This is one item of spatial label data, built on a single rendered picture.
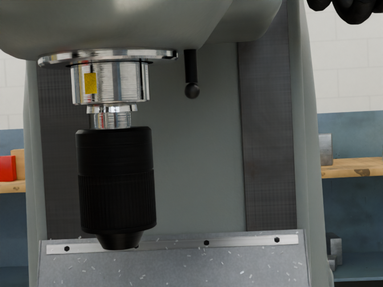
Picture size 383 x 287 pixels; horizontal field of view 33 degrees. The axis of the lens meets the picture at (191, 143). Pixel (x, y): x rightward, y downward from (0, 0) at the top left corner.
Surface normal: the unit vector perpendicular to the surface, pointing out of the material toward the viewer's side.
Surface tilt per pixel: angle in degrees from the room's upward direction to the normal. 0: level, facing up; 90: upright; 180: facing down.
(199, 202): 90
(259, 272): 63
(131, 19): 134
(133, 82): 90
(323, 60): 90
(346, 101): 90
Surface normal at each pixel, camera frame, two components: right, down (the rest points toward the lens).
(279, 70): -0.04, 0.05
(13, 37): -0.30, 0.89
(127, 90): 0.52, 0.02
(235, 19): 0.03, 0.91
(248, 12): 0.00, 0.74
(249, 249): -0.07, -0.38
